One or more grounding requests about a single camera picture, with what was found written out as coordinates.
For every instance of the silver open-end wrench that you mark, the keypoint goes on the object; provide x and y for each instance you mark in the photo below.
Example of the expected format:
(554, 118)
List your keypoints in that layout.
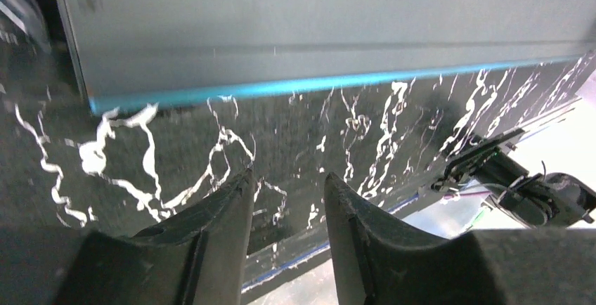
(27, 16)

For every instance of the large dark network switch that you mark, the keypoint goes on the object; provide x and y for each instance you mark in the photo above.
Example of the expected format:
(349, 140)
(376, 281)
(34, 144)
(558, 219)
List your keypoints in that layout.
(129, 53)

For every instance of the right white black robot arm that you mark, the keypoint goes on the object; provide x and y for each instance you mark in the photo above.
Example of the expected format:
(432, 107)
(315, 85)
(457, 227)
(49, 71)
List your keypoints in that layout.
(543, 199)

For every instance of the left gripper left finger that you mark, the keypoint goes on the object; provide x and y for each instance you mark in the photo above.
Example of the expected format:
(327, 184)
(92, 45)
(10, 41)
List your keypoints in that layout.
(194, 257)

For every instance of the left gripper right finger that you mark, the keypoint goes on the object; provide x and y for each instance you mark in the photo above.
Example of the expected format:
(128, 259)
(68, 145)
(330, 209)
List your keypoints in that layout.
(379, 259)

